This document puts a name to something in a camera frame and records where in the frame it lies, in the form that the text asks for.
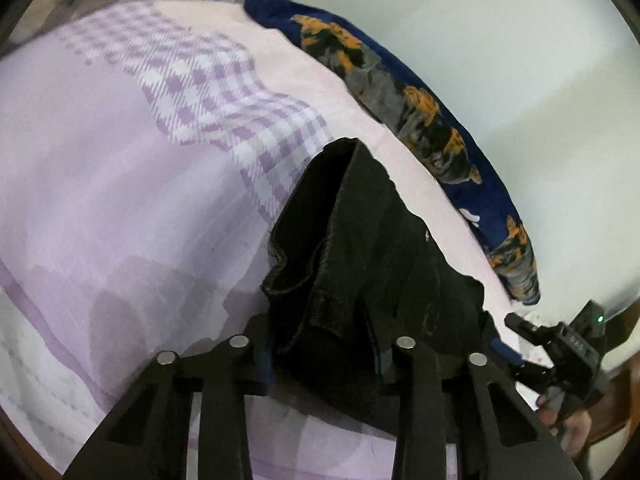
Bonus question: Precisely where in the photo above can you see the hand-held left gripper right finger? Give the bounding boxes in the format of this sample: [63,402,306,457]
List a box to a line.
[377,332,583,480]

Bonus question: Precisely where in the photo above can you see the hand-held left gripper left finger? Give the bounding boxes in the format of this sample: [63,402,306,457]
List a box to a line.
[62,312,273,480]

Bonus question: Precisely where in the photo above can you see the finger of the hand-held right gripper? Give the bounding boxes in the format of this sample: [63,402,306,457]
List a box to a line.
[491,338,524,367]
[504,312,552,347]

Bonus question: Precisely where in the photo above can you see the black pants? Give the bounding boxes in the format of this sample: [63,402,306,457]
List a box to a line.
[261,137,521,428]

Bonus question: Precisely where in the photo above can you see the person's right hand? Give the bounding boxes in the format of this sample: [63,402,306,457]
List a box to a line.
[536,392,597,457]

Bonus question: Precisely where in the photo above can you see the blue patterned pillow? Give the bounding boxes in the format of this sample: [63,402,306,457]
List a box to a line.
[243,0,541,306]

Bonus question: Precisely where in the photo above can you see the lilac checked bed sheet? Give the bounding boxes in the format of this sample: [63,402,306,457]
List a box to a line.
[0,0,556,480]

